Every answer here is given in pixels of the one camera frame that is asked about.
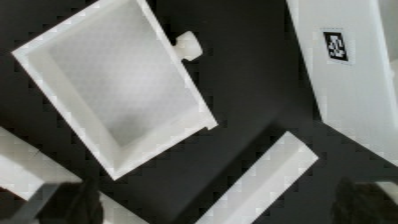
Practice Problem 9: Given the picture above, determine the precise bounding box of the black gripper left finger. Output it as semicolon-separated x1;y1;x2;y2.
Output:
15;178;106;224

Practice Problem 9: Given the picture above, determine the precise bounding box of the white drawer tray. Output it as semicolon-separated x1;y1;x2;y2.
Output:
0;127;148;224
12;0;216;178

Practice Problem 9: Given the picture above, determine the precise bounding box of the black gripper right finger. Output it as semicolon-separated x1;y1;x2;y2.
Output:
330;178;398;224

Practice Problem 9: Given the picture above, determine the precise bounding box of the white drawer cabinet box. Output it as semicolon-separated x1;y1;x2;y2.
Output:
285;0;398;165

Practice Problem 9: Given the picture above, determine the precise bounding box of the white drawer tray rear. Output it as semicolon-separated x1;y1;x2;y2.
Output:
0;127;148;224

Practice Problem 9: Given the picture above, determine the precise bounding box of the white drawer tray front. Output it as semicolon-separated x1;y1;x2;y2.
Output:
12;0;216;178

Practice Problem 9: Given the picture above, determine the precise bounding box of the white L-shaped corner fence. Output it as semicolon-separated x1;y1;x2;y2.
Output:
195;132;317;224

